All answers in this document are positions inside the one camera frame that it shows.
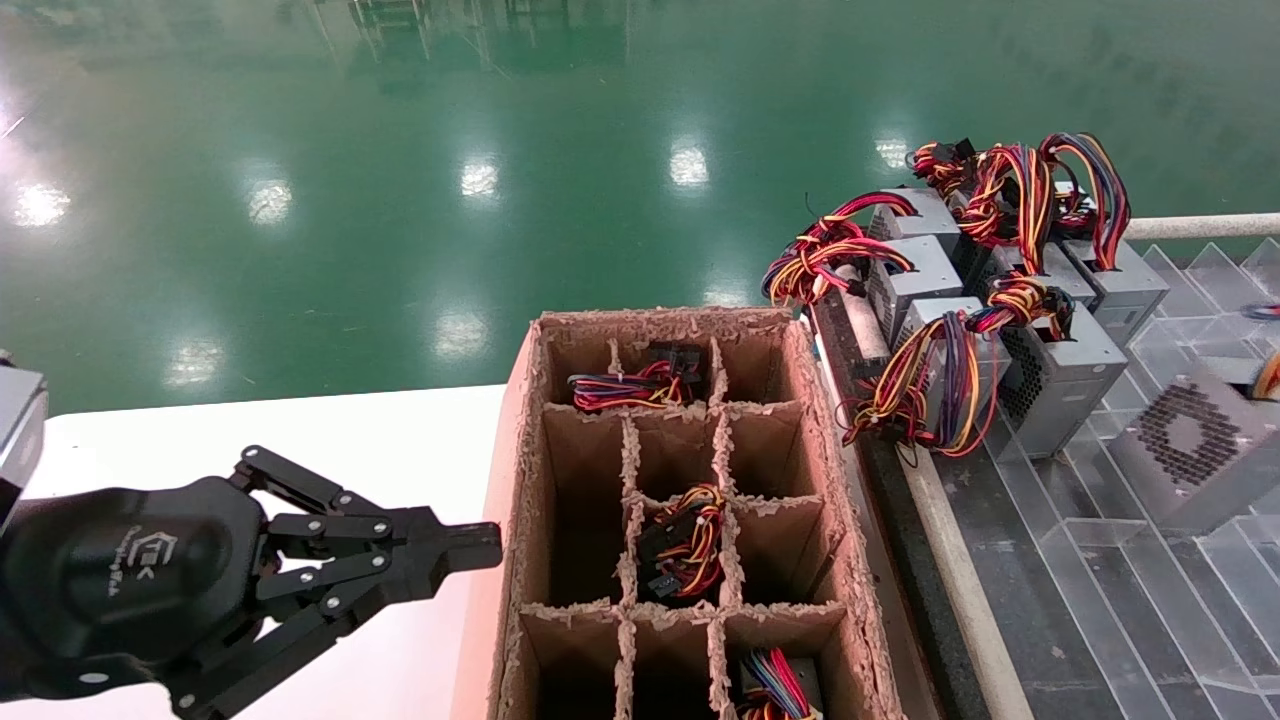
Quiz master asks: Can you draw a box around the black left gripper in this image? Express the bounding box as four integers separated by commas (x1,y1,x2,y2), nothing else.
0,445,503,719

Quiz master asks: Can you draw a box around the silver power supply with cables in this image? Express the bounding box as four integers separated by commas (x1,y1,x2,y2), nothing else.
910,140,1093,306
738,648,823,720
1040,133,1169,323
985,275,1129,461
1108,350,1280,536
790,188,963,263
568,342,706,413
635,483,728,604
843,297,1013,463
765,235,966,346

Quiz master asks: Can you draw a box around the cardboard box with dividers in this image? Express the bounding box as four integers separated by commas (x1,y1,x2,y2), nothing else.
450,305,906,720

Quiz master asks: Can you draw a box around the clear acrylic divider tray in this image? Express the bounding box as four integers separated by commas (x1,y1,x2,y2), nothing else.
960,235,1280,720

